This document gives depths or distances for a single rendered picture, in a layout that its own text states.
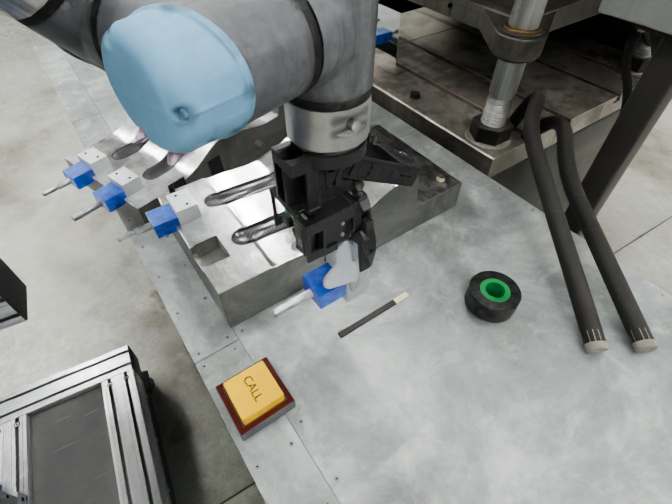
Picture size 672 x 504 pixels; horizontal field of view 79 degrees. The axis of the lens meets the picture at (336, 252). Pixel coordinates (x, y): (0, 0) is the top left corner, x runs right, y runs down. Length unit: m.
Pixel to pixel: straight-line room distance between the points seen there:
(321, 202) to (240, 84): 0.19
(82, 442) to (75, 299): 0.75
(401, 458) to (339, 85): 0.45
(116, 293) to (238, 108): 1.69
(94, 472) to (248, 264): 0.84
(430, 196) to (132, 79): 0.62
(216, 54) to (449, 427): 0.52
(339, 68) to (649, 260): 2.04
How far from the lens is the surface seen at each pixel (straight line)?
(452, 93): 1.32
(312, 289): 0.52
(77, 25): 0.35
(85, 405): 1.42
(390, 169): 0.44
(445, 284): 0.73
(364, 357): 0.63
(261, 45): 0.26
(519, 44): 0.99
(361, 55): 0.33
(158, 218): 0.72
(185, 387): 1.57
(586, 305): 0.73
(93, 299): 1.93
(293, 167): 0.36
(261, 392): 0.58
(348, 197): 0.42
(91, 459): 1.35
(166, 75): 0.23
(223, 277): 0.62
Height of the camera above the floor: 1.36
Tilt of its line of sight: 48 degrees down
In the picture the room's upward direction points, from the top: straight up
